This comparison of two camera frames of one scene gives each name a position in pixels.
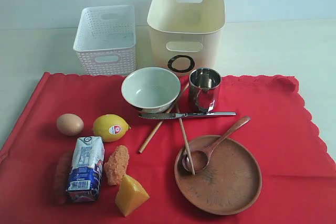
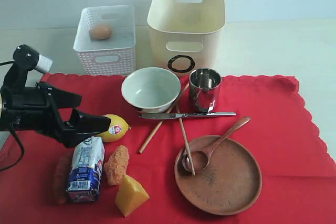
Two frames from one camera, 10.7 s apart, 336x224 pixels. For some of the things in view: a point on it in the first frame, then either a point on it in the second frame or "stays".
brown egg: (69, 124) to (100, 32)
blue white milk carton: (85, 172) stays
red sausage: (63, 167) stays
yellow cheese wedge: (131, 195) stays
